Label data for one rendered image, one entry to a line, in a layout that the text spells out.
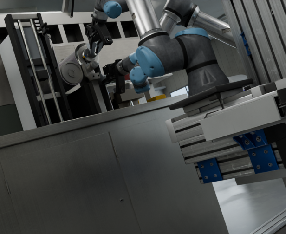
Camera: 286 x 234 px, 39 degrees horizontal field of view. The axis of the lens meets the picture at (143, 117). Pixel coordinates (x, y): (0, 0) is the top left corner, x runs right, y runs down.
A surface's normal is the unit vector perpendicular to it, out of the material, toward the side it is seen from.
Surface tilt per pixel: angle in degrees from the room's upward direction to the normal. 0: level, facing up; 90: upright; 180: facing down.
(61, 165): 90
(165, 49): 81
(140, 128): 90
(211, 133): 90
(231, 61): 90
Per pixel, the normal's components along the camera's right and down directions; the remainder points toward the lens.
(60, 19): 0.59, -0.25
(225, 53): -0.72, 0.18
